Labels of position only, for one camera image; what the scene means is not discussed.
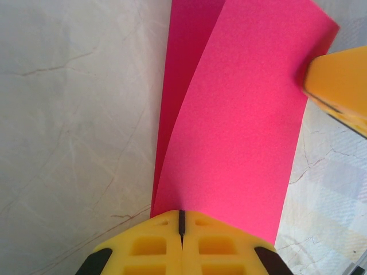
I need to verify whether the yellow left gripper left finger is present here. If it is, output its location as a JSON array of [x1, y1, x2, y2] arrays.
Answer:
[[75, 210, 184, 275]]

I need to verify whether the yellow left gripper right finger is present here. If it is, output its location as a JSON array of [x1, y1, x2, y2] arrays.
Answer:
[[182, 210, 291, 275]]

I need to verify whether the pink square paper sheet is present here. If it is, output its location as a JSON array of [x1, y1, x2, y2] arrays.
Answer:
[[149, 0, 341, 247]]

